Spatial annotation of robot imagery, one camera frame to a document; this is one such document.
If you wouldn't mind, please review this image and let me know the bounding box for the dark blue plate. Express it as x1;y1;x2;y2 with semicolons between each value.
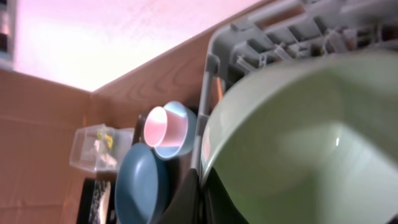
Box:
114;143;169;224

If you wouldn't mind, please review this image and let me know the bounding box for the brown serving tray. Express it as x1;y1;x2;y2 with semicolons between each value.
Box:
133;111;192;214

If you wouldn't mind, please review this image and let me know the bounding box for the mint green bowl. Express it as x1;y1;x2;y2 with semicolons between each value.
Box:
201;50;397;223

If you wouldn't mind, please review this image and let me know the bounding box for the grey dishwasher rack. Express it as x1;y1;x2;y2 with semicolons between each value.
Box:
192;0;397;172

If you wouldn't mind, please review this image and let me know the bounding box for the pink cup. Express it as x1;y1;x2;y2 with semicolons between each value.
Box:
144;106;183;147

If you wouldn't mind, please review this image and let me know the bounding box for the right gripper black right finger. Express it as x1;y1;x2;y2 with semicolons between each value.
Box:
203;168;248;224

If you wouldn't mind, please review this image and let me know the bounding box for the pile of white rice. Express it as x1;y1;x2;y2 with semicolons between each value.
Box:
88;180;111;224

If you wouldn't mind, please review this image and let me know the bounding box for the black food waste tray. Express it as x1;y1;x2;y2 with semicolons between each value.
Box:
76;178;119;224

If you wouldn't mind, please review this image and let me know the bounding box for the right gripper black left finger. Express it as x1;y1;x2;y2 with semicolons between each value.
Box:
157;169;200;224

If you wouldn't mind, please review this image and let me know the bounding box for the white tissue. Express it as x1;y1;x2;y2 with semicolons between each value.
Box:
90;140;118;170

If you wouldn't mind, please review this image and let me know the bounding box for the light blue bowl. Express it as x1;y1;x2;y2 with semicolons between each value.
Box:
155;101;197;160

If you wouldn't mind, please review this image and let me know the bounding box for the clear plastic bin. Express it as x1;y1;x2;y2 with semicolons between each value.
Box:
69;124;134;173

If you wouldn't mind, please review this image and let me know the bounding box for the green snack wrapper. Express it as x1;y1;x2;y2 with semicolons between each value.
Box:
96;131;114;150

